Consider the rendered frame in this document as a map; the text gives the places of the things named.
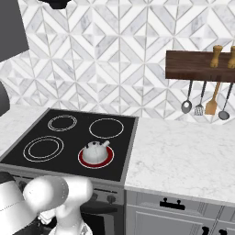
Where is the white kettle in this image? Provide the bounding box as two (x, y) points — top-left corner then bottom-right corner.
(82, 140), (111, 163)

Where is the hanging metal spoon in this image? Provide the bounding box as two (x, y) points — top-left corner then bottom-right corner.
(180, 80), (195, 115)

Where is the black oven door handle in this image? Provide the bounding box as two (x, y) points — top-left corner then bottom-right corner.
(80, 204), (119, 216)

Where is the grey range hood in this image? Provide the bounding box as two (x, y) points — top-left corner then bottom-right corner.
(0, 0), (30, 64)

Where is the hanging wooden spatula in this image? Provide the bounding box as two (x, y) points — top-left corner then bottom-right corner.
(204, 81), (222, 117)

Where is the grey cupboard door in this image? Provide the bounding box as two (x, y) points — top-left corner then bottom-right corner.
(213, 205), (235, 235)
(125, 204), (220, 235)

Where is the black drawer handle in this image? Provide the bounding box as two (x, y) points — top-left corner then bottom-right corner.
(159, 197), (186, 211)

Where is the hanging metal slotted spatula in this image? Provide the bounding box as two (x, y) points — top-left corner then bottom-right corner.
(193, 80), (207, 117)

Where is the hanging metal ladle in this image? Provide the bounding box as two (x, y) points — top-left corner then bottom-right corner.
(218, 82), (235, 121)

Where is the black stove with grey frame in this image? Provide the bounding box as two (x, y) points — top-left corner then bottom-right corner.
(0, 107), (140, 235)

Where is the black round ceiling fixture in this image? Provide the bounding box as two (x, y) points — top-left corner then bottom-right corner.
(38, 0), (73, 10)

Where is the grey drawer front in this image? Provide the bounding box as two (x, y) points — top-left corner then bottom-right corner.
(126, 190), (224, 220)

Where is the dark grey rounded object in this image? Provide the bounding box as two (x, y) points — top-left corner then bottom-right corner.
(0, 80), (12, 118)

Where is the dark wooden wall shelf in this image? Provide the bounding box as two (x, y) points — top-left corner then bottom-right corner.
(164, 50), (235, 84)

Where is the wooden pepper mill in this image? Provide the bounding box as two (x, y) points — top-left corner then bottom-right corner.
(209, 44), (224, 69)
(227, 45), (235, 70)

